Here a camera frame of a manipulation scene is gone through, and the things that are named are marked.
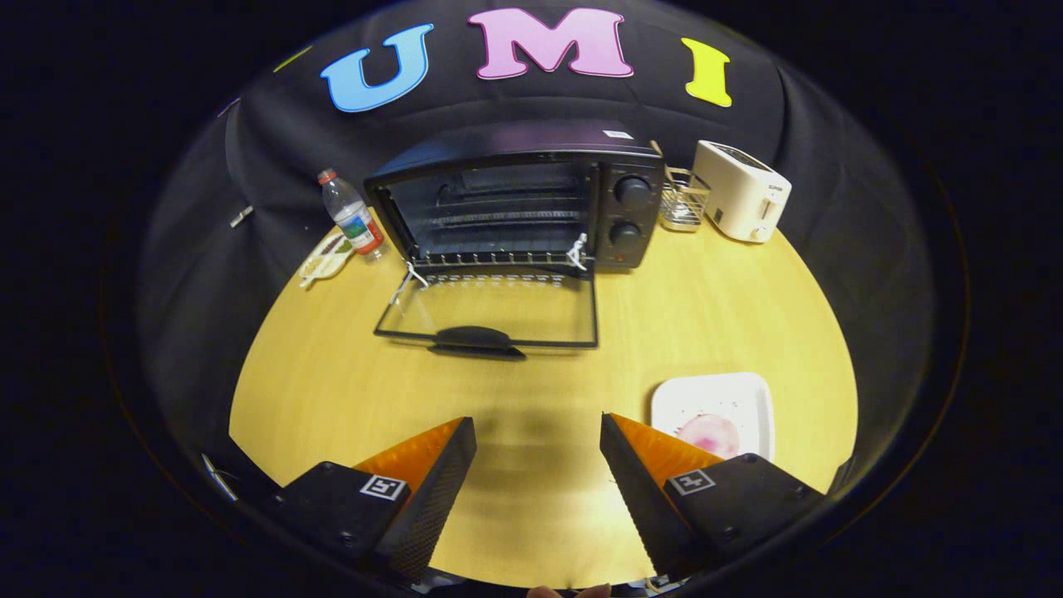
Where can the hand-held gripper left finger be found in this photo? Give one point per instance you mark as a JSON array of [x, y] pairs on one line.
[[432, 498]]

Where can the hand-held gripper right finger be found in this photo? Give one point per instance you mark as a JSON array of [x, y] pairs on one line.
[[644, 498]]

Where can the pink round food slice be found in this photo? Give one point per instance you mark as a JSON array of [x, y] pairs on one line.
[[710, 433]]

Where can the white rectangular plate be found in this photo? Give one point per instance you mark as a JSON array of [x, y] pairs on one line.
[[731, 394]]

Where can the black toaster oven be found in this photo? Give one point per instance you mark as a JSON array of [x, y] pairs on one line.
[[635, 224]]

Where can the white pop-up toaster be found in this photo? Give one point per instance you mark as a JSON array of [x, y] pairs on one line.
[[739, 195]]

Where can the white divided snack dish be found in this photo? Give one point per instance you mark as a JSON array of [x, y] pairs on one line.
[[325, 259]]

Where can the clear plastic water bottle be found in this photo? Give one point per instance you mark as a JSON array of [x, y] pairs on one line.
[[353, 216]]

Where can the silver clip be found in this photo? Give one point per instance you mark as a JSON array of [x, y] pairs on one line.
[[241, 216]]

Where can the wooden stick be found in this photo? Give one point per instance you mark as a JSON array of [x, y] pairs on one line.
[[657, 149]]

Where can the black backdrop cloth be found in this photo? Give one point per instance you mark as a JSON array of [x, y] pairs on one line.
[[274, 149]]

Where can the copper clip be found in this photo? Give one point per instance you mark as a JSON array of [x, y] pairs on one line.
[[227, 106]]

